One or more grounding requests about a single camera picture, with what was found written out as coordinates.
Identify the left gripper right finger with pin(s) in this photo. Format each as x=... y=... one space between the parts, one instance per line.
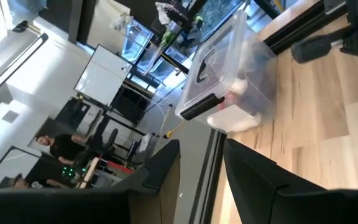
x=275 y=202

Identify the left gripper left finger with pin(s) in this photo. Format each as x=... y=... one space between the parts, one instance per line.
x=57 y=208

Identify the white bandage roll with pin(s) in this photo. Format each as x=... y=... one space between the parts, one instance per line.
x=235 y=119
x=239 y=85

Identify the red bandage roll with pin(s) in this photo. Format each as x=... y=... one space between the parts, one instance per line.
x=228 y=101

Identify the person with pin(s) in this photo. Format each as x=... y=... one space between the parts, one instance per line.
x=45 y=172
x=64 y=147

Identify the device with green lights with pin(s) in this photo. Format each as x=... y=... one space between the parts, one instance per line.
x=70 y=172

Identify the wooden table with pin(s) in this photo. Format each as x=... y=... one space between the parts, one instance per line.
x=89 y=174

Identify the red bar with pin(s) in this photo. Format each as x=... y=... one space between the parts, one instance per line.
x=120 y=167

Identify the black office chair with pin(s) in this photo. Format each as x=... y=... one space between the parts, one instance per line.
x=112 y=138

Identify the grey floor box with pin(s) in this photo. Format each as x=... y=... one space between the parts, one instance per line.
x=146 y=147

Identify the black shelf unit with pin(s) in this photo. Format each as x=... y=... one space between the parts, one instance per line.
x=126 y=104

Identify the clear plastic storage box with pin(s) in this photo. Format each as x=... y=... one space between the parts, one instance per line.
x=228 y=62

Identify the white board panel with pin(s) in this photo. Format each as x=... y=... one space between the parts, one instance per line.
x=104 y=74

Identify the long ceiling light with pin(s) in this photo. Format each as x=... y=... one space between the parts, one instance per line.
x=14 y=67

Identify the cluttered black shelf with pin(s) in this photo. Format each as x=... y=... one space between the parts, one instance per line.
x=179 y=18

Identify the glass window wall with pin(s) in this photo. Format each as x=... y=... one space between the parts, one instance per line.
x=135 y=40

